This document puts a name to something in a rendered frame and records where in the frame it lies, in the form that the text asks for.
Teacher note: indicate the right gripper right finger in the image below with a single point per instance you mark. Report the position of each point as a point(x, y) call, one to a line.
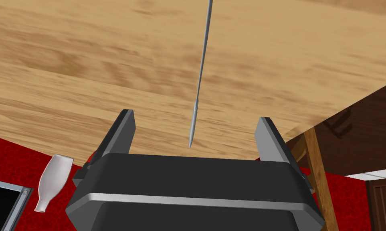
point(269, 141)

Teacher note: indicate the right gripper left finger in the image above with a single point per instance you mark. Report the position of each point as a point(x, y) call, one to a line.
point(120, 134)

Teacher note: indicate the white bottle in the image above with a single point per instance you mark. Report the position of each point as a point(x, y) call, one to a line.
point(53, 179)

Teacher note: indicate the grey metal knife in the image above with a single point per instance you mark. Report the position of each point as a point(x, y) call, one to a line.
point(200, 80)

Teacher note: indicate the dark brown wooden cabinet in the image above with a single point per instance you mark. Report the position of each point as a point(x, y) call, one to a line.
point(383, 205)

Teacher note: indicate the grey framed black screen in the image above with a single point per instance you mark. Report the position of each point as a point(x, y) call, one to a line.
point(2, 205)

